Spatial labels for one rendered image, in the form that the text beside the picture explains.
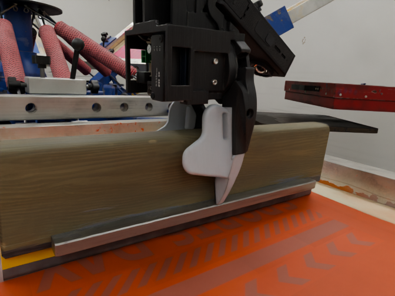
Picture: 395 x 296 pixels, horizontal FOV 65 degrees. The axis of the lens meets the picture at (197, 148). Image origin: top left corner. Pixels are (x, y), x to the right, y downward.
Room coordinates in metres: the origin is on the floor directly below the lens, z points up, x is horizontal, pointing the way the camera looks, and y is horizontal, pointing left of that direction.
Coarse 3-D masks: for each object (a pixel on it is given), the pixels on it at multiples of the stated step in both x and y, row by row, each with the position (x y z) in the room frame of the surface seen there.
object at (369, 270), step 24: (312, 192) 0.41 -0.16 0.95; (336, 216) 0.33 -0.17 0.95; (360, 216) 0.34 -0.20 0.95; (384, 240) 0.28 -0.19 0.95; (360, 264) 0.24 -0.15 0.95; (384, 264) 0.24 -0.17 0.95; (312, 288) 0.20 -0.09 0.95; (336, 288) 0.20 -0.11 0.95; (360, 288) 0.21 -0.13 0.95; (384, 288) 0.21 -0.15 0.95
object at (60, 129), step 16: (0, 128) 0.55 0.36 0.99; (16, 128) 0.56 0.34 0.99; (32, 128) 0.58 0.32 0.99; (48, 128) 0.59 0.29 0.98; (64, 128) 0.61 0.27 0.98; (80, 128) 0.63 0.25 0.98; (96, 128) 0.65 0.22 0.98; (112, 128) 0.67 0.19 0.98; (128, 128) 0.69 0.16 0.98; (144, 128) 0.72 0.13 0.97; (336, 160) 0.46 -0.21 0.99; (320, 176) 0.46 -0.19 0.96; (336, 176) 0.44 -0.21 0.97; (352, 176) 0.42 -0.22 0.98; (368, 176) 0.40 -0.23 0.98; (384, 176) 0.39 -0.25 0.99; (352, 192) 0.42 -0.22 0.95; (368, 192) 0.40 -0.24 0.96; (384, 192) 0.38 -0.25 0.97
